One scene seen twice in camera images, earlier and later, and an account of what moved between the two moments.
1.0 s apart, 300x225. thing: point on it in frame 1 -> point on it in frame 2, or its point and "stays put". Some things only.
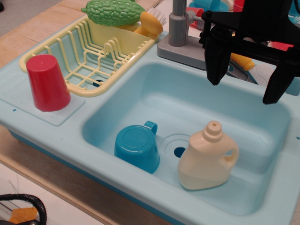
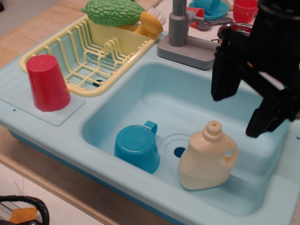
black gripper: x=263 y=30 -> x=272 y=48
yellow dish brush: x=152 y=23 stays put
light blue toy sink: x=264 y=188 stays put
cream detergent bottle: x=206 y=159 stays put
